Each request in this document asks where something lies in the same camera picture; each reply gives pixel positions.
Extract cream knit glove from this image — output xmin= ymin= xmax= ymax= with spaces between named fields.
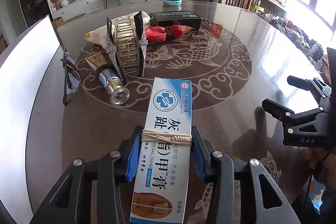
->
xmin=84 ymin=24 xmax=114 ymax=50
xmin=111 ymin=11 xmax=150 ymax=29

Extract black framed glasses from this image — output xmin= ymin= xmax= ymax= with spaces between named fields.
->
xmin=61 ymin=49 xmax=81 ymax=106

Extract rhinestone gold hair clip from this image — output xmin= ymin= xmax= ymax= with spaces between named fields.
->
xmin=106 ymin=11 xmax=148 ymax=82

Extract red candy pouch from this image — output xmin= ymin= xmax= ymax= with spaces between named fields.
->
xmin=145 ymin=24 xmax=195 ymax=44

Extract brown cardboard carton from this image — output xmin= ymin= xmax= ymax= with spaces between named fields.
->
xmin=51 ymin=17 xmax=64 ymax=30

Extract gold cosmetic tube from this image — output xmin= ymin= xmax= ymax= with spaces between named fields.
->
xmin=85 ymin=52 xmax=130 ymax=105

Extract red flower vase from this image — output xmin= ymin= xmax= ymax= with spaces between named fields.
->
xmin=50 ymin=0 xmax=62 ymax=10

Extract blue white medicine box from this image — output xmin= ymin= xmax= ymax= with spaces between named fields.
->
xmin=130 ymin=78 xmax=192 ymax=223

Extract black rectangular box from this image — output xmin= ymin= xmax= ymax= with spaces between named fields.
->
xmin=150 ymin=11 xmax=203 ymax=30

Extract white tv console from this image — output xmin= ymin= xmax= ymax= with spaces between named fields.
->
xmin=51 ymin=0 xmax=145 ymax=20

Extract white cardboard box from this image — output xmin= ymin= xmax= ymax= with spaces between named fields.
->
xmin=1 ymin=16 xmax=60 ymax=223

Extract teal white round container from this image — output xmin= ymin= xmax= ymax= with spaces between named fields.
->
xmin=162 ymin=0 xmax=182 ymax=6

